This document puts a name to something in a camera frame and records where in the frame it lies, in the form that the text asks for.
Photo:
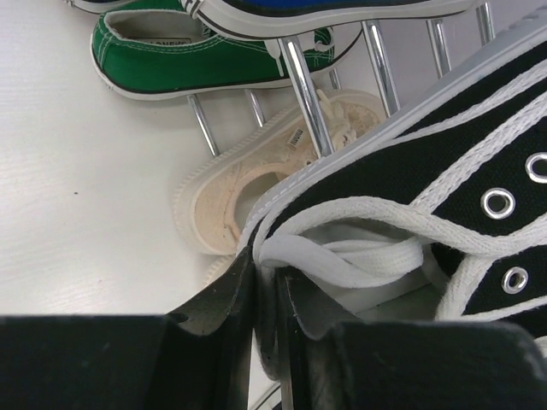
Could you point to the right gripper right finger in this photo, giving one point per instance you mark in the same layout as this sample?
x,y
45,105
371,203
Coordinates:
x,y
330,359

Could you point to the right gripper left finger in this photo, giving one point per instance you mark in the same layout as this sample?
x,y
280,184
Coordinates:
x,y
196,357

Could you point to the beige lace sneaker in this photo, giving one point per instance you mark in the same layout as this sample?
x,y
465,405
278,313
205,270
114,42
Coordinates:
x,y
206,203
217,269

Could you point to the black white sneaker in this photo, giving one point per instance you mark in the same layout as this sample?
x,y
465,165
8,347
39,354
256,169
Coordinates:
x,y
454,183

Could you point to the green sneaker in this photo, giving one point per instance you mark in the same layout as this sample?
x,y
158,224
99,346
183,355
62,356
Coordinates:
x,y
154,50

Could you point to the blue sneaker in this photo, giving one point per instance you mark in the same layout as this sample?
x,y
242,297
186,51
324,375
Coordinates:
x,y
278,19

